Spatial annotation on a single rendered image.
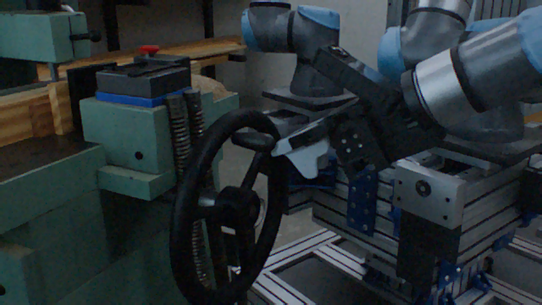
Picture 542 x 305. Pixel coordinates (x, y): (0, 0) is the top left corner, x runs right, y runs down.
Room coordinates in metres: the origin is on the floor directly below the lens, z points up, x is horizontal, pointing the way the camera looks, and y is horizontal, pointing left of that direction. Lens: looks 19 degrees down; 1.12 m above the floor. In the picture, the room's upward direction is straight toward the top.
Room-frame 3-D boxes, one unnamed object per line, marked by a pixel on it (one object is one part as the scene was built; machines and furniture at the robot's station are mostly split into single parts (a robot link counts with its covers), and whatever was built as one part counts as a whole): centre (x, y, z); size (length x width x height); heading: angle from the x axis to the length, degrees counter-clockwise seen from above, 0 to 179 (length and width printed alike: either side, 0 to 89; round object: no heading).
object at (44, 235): (0.76, 0.30, 0.82); 0.40 x 0.21 x 0.04; 153
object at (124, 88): (0.70, 0.18, 0.99); 0.13 x 0.11 x 0.06; 153
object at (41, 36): (0.80, 0.37, 1.03); 0.14 x 0.07 x 0.09; 63
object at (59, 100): (0.77, 0.29, 0.94); 0.16 x 0.02 x 0.08; 153
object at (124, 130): (0.70, 0.18, 0.92); 0.15 x 0.13 x 0.09; 153
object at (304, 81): (1.35, -0.12, 0.87); 0.15 x 0.15 x 0.10
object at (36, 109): (0.78, 0.30, 0.93); 0.22 x 0.02 x 0.05; 153
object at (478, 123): (0.97, -0.43, 0.87); 0.15 x 0.15 x 0.10
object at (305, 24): (1.36, -0.11, 0.98); 0.13 x 0.12 x 0.14; 76
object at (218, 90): (0.97, 0.16, 0.92); 0.14 x 0.09 x 0.04; 63
